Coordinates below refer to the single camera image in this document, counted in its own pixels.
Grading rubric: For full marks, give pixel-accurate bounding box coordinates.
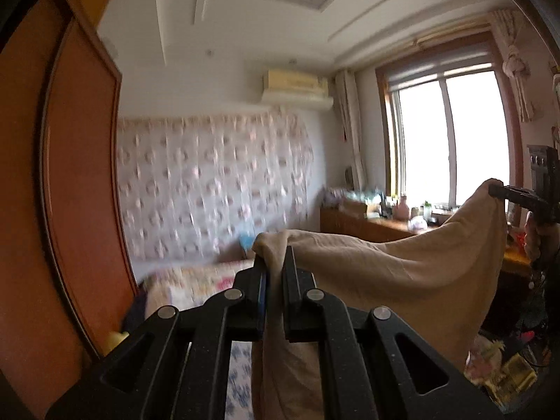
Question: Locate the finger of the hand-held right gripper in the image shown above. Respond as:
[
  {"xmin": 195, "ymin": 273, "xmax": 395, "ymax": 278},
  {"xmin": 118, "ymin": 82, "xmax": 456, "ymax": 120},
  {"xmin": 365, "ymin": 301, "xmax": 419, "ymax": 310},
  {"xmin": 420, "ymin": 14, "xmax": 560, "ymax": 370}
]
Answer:
[{"xmin": 489, "ymin": 182, "xmax": 550, "ymax": 211}]

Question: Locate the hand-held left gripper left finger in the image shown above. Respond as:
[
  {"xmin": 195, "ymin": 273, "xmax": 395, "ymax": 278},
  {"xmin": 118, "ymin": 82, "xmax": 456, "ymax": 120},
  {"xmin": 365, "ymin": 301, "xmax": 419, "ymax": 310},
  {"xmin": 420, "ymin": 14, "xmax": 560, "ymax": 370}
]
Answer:
[{"xmin": 46, "ymin": 257, "xmax": 268, "ymax": 420}]

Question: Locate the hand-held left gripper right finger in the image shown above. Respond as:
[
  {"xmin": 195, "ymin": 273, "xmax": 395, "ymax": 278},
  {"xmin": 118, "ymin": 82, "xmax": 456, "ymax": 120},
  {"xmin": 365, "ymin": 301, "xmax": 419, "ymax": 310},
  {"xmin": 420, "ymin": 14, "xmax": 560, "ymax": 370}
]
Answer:
[{"xmin": 282, "ymin": 247, "xmax": 504, "ymax": 420}]

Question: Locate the beige printed t-shirt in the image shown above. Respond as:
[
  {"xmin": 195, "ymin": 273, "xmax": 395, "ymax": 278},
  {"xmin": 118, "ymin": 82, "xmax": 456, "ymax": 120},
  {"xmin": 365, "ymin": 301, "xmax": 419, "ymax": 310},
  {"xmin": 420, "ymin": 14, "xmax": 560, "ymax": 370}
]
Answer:
[{"xmin": 251, "ymin": 178, "xmax": 508, "ymax": 420}]

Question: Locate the person's right hand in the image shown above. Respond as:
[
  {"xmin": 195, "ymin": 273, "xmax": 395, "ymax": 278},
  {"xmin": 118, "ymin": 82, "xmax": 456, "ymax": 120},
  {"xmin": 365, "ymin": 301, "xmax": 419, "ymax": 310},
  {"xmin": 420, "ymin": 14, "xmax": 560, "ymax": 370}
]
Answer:
[{"xmin": 524, "ymin": 212, "xmax": 560, "ymax": 268}]

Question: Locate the pink floral quilt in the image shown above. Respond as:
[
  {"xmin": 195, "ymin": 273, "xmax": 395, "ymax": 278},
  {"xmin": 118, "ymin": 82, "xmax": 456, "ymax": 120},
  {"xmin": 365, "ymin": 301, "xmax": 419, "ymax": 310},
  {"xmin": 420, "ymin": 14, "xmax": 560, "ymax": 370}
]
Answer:
[{"xmin": 144, "ymin": 259, "xmax": 257, "ymax": 312}]

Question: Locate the blue floral bed sheet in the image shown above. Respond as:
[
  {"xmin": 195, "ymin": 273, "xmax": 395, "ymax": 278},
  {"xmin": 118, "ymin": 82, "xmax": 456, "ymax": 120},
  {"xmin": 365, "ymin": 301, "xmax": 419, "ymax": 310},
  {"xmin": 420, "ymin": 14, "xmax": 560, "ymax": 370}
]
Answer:
[{"xmin": 225, "ymin": 341, "xmax": 260, "ymax": 420}]

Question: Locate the long wooden cabinet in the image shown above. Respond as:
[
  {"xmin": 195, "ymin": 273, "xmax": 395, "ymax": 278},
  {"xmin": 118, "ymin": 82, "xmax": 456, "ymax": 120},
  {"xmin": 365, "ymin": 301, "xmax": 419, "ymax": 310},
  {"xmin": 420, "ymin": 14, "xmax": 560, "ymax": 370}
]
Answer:
[{"xmin": 320, "ymin": 208, "xmax": 533, "ymax": 281}]

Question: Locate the tied floral window curtain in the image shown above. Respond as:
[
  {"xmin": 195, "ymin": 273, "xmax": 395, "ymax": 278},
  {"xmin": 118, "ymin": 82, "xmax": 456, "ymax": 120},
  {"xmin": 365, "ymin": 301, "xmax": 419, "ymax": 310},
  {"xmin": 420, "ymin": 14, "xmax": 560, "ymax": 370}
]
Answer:
[{"xmin": 488, "ymin": 9, "xmax": 537, "ymax": 124}]

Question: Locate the flat cardboard box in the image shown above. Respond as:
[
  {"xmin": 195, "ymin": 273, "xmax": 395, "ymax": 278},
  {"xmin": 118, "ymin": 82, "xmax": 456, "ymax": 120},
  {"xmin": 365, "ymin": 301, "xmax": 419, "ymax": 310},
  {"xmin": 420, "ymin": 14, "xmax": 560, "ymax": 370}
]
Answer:
[{"xmin": 341, "ymin": 199, "xmax": 369, "ymax": 216}]

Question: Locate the pink vase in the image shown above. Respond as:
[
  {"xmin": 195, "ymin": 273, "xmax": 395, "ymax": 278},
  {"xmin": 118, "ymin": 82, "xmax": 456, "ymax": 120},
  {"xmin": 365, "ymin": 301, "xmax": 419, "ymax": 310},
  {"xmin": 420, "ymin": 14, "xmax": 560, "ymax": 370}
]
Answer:
[{"xmin": 392, "ymin": 195, "xmax": 411, "ymax": 221}]

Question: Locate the sheer circle-patterned curtain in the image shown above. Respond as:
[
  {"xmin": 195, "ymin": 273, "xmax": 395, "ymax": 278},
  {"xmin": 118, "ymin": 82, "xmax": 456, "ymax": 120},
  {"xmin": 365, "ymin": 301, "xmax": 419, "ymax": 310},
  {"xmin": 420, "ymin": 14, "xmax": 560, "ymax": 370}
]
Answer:
[{"xmin": 116, "ymin": 109, "xmax": 316, "ymax": 264}]

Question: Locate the yellow plush toy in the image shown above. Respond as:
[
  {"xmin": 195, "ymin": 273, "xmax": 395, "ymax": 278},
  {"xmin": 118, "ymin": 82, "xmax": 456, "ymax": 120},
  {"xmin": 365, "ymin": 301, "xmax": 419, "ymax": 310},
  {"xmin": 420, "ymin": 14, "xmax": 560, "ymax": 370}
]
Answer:
[{"xmin": 108, "ymin": 330, "xmax": 131, "ymax": 353}]

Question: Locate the hanging floral window curtain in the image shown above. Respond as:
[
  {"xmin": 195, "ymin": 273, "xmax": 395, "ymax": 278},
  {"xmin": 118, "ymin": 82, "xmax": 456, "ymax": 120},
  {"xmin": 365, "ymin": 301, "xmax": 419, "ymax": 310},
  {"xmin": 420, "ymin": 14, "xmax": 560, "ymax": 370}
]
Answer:
[{"xmin": 335, "ymin": 69, "xmax": 366, "ymax": 190}]

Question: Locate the wooden slatted wardrobe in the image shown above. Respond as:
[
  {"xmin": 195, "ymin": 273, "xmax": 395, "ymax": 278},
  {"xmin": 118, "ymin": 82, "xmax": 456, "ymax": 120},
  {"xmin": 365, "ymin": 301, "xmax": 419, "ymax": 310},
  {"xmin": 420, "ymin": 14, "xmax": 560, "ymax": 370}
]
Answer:
[{"xmin": 0, "ymin": 0, "xmax": 141, "ymax": 420}]

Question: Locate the wall air conditioner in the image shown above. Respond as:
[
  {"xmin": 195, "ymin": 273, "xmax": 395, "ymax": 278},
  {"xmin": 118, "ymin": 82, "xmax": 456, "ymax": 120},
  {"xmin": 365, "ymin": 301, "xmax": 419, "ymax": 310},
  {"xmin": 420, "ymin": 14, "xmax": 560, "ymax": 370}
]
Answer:
[{"xmin": 260, "ymin": 69, "xmax": 334, "ymax": 111}]

